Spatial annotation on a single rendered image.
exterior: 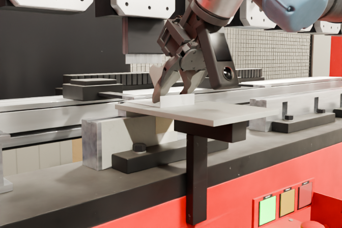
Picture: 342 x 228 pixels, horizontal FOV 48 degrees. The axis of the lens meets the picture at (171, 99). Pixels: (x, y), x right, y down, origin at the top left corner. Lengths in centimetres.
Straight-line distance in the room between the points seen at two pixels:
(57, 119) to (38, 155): 264
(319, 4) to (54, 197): 48
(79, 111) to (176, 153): 32
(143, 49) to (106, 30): 57
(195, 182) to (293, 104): 61
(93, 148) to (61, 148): 295
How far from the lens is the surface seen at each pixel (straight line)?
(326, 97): 147
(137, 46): 81
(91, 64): 134
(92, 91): 97
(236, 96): 144
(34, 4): 67
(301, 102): 131
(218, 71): 62
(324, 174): 123
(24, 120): 95
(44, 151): 363
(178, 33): 67
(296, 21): 54
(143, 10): 78
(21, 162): 357
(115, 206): 65
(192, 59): 67
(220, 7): 62
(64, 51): 129
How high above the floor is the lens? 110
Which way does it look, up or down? 6 degrees down
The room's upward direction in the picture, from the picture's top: straight up
